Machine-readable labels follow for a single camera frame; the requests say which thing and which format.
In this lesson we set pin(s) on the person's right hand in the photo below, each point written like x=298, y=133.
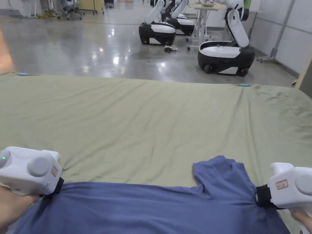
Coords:
x=302, y=217

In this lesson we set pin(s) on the bed with pale green sheet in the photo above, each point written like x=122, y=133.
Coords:
x=146, y=117

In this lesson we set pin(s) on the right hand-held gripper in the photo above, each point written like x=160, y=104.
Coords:
x=292, y=190

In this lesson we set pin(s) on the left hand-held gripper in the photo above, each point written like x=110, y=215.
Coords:
x=29, y=170

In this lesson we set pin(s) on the white and black wheeled robot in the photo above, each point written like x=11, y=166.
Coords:
x=226, y=48
x=181, y=22
x=157, y=26

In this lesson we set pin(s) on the light blue sheet clip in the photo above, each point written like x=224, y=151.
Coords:
x=23, y=73
x=244, y=85

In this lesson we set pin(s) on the person's left hand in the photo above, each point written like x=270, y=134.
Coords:
x=12, y=207

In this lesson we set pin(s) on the blue shirt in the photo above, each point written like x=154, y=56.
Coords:
x=156, y=207

